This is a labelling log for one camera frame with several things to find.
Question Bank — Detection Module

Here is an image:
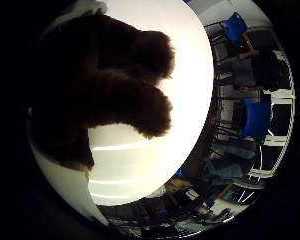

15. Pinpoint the dark brown plush monkey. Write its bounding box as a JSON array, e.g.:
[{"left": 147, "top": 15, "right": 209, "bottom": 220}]
[{"left": 27, "top": 9, "right": 176, "bottom": 173}]

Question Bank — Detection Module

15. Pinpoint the blue denim cloth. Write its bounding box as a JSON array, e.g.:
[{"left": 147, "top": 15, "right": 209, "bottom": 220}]
[{"left": 203, "top": 143, "right": 258, "bottom": 186}]

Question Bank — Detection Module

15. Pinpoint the blue plastic chair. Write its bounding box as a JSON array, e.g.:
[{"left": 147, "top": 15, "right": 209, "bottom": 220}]
[
  {"left": 239, "top": 97, "right": 273, "bottom": 142},
  {"left": 221, "top": 11, "right": 249, "bottom": 42}
]

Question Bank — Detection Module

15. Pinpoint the person in dark clothes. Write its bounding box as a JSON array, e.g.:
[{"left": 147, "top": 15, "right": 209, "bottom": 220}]
[{"left": 230, "top": 46, "right": 284, "bottom": 93}]

